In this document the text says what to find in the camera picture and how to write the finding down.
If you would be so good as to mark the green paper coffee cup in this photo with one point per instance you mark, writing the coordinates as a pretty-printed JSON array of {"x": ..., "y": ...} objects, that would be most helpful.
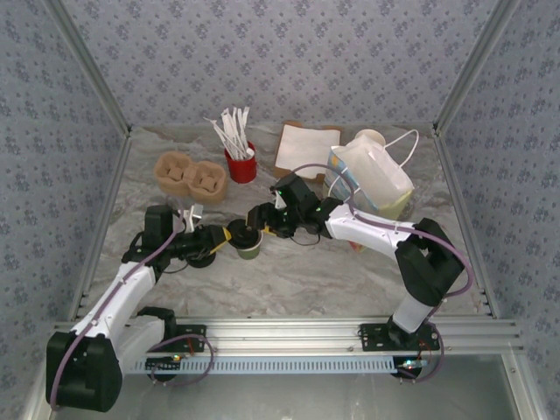
[{"x": 250, "y": 254}]

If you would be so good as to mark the brown pulp cup carrier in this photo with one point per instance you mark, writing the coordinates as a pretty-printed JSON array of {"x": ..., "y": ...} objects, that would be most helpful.
[{"x": 190, "y": 172}]

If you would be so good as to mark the white paper takeout bag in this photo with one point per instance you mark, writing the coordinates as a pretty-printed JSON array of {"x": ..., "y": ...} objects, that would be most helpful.
[{"x": 376, "y": 175}]

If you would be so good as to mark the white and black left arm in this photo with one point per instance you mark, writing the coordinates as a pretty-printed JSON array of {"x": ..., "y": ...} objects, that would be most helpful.
[{"x": 127, "y": 289}]

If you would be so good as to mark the red straw holder cup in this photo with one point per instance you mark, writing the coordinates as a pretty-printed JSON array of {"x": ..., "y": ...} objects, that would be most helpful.
[{"x": 240, "y": 170}]

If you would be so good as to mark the paper wrapped straw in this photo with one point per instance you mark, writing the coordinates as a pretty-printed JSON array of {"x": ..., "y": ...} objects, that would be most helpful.
[
  {"x": 247, "y": 124},
  {"x": 234, "y": 127},
  {"x": 221, "y": 135},
  {"x": 240, "y": 127},
  {"x": 228, "y": 129}
]

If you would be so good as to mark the stack of paper cups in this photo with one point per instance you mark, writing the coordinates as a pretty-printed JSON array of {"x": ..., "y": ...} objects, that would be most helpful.
[{"x": 369, "y": 136}]

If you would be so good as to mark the small circuit board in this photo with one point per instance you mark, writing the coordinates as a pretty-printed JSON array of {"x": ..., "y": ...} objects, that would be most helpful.
[
  {"x": 164, "y": 365},
  {"x": 411, "y": 367}
]

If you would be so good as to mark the grey metal base panel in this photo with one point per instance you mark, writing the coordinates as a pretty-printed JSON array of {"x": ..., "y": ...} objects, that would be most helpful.
[{"x": 284, "y": 398}]

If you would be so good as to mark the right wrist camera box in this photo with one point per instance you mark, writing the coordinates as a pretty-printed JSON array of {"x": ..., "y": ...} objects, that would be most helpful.
[{"x": 280, "y": 202}]

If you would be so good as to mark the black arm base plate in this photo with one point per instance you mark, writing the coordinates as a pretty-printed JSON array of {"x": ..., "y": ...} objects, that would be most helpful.
[
  {"x": 372, "y": 337},
  {"x": 192, "y": 334}
]

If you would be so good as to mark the aluminium side rail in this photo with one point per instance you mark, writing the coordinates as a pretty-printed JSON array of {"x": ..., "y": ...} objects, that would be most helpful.
[
  {"x": 464, "y": 219},
  {"x": 112, "y": 188}
]

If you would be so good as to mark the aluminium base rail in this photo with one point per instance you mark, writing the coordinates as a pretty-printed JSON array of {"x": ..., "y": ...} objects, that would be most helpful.
[{"x": 284, "y": 337}]

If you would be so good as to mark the aluminium frame post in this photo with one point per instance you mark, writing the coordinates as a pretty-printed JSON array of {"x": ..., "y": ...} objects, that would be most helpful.
[
  {"x": 92, "y": 65},
  {"x": 474, "y": 65}
]

